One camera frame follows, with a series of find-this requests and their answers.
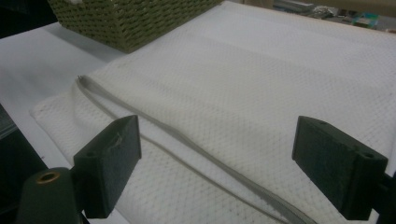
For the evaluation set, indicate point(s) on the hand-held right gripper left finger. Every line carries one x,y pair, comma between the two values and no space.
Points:
107,168

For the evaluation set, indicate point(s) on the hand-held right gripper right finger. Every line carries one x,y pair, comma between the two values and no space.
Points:
336,165

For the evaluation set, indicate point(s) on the white mesh laundry bag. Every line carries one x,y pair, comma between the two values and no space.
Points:
233,93

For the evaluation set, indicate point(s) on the teal box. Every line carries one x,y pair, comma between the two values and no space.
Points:
364,20

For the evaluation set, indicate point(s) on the green woven basket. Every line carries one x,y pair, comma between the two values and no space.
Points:
130,21

